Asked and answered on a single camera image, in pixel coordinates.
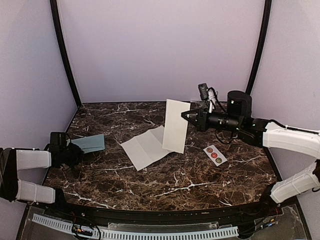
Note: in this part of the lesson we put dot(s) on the blue-grey envelope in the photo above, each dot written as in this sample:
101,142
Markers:
90,144

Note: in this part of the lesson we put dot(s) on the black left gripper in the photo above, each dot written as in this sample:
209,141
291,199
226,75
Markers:
78,152

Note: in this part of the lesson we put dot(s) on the white-sleeved robot arm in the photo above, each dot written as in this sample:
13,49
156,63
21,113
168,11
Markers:
21,175
272,134

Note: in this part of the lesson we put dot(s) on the cream letter paper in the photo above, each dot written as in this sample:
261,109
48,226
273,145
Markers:
175,126

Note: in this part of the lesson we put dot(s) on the left black frame post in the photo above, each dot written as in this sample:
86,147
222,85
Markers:
63,51

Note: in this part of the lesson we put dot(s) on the white-sleeved right robot arm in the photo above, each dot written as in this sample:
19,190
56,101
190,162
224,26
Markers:
272,134

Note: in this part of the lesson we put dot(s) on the right black frame post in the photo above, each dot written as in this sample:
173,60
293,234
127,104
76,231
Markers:
260,46

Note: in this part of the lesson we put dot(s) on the black frame post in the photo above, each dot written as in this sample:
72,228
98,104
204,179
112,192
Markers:
260,46
63,51

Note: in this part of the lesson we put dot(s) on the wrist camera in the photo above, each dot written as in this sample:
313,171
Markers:
59,138
203,90

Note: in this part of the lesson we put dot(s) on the white slotted cable duct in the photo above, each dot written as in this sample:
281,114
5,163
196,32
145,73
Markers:
121,231

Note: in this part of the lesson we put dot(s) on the black front rail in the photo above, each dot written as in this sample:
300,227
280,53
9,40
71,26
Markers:
246,214

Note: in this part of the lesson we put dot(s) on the white sticker sheet with seals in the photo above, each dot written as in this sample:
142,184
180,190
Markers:
215,155

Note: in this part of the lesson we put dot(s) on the white-sleeved left robot arm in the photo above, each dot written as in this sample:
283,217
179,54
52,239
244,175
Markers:
21,175

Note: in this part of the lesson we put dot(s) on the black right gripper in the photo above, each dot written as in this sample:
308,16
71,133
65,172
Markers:
202,123

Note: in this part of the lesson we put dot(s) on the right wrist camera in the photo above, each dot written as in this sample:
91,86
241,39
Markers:
203,90

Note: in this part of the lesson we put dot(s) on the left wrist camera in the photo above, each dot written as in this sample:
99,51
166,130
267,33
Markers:
59,138

